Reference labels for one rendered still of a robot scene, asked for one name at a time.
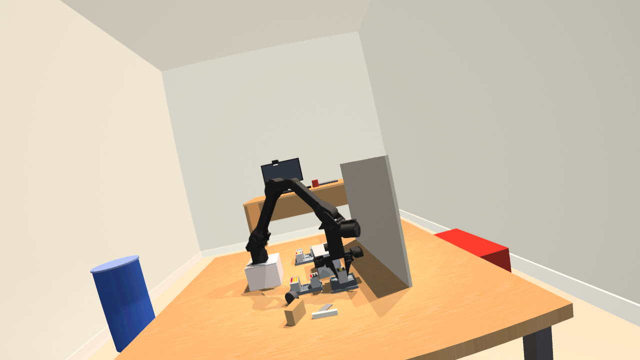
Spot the white rectangular bar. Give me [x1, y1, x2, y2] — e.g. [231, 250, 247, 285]
[312, 308, 338, 319]

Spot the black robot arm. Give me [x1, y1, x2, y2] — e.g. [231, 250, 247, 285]
[246, 178, 361, 265]

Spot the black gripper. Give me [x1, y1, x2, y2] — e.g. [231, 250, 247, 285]
[313, 238, 364, 279]

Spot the tan rectangular block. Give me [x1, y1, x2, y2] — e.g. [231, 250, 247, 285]
[284, 299, 307, 326]

